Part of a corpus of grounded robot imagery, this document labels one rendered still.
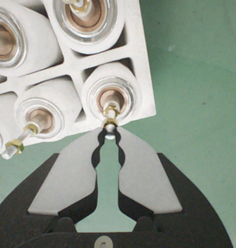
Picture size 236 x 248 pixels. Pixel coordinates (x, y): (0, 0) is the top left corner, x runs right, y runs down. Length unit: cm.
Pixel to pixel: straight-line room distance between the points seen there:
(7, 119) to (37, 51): 14
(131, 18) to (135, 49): 5
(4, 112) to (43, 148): 34
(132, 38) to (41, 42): 14
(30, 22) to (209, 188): 88
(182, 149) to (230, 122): 20
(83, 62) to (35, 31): 9
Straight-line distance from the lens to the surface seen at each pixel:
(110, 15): 21
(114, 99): 20
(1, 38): 24
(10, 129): 32
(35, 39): 24
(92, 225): 103
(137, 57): 29
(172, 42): 49
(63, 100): 25
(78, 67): 29
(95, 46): 21
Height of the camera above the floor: 46
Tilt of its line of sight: 62 degrees down
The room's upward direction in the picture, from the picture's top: 177 degrees clockwise
